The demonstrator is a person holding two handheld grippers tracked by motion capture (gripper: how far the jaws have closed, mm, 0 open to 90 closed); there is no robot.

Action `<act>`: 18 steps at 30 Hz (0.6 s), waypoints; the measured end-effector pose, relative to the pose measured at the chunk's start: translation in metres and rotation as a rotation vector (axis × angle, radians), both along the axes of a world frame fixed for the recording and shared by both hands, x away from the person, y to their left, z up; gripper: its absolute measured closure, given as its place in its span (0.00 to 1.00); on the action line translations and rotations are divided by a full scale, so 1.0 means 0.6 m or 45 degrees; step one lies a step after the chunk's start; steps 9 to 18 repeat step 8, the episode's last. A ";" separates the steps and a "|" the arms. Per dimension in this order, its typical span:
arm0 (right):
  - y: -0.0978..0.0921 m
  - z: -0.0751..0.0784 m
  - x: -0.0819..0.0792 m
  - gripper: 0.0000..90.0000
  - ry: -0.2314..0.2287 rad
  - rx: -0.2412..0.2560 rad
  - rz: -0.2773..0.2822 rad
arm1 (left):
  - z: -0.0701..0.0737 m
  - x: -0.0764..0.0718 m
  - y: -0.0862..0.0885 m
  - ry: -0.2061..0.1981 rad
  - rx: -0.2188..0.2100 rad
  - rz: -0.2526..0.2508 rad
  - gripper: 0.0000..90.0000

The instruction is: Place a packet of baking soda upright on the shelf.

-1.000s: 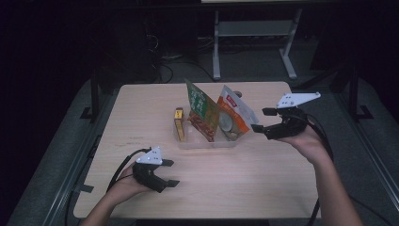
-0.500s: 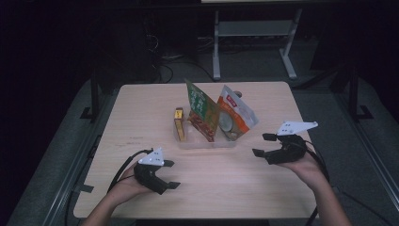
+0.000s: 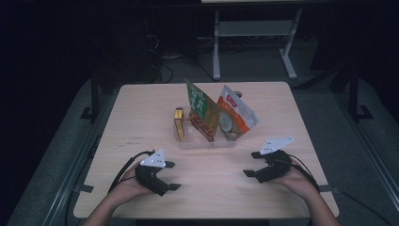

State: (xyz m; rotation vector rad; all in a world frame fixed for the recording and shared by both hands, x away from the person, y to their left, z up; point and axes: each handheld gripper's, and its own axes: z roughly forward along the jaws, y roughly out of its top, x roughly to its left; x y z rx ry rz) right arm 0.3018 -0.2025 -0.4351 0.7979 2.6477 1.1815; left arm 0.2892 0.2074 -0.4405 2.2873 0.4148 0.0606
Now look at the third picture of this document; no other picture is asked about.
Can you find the black metal stand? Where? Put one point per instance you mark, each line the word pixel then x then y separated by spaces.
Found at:
pixel 354 94
pixel 94 94

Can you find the person's right hand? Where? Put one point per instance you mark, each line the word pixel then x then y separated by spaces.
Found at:
pixel 298 180

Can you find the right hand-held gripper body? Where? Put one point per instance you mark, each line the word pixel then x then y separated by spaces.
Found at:
pixel 274 168

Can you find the grey tape strip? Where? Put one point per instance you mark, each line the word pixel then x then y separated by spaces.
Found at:
pixel 329 189
pixel 84 188

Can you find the white and orange food packet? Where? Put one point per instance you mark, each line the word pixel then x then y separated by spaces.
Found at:
pixel 238 113

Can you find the small red and gold box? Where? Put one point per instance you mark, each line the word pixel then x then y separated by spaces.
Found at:
pixel 179 124

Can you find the clear plastic container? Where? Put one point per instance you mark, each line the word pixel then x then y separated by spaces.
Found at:
pixel 200 144

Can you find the green and red food packet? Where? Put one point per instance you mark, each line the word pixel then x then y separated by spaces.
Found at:
pixel 202 109

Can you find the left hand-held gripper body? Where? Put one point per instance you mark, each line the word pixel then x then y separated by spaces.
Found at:
pixel 152 177

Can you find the person's left hand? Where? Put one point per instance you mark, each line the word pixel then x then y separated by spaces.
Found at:
pixel 128 186

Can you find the round grey table grommet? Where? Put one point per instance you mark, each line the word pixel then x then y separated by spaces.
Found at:
pixel 239 93

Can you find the white metal desk frame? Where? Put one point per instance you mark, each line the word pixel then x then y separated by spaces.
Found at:
pixel 251 28

